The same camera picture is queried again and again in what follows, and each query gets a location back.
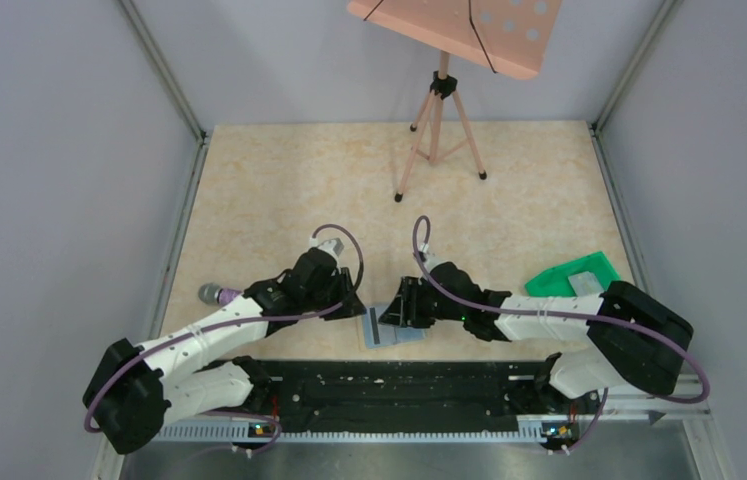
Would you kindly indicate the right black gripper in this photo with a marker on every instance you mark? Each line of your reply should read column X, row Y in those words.
column 405, row 310

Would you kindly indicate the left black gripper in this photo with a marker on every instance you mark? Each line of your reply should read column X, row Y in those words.
column 342, row 278

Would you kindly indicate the beige card holder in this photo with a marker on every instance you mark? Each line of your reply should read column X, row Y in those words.
column 408, row 335

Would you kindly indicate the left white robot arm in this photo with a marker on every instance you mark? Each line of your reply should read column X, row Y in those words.
column 137, row 389

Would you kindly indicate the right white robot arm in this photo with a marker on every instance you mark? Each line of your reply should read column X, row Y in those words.
column 629, row 338

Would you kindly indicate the card in green bin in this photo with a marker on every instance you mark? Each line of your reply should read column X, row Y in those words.
column 585, row 283

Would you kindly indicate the purple glitter microphone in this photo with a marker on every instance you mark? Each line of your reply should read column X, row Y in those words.
column 215, row 294

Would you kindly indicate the green plastic bin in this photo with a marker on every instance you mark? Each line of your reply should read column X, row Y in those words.
column 553, row 282

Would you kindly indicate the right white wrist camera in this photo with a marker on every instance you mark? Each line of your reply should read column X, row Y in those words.
column 427, row 258

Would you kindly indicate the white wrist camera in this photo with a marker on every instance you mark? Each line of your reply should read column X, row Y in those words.
column 333, row 247
column 427, row 258

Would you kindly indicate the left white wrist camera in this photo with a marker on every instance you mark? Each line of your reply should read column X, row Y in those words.
column 333, row 247

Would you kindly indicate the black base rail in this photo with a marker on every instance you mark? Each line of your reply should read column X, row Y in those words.
column 406, row 397

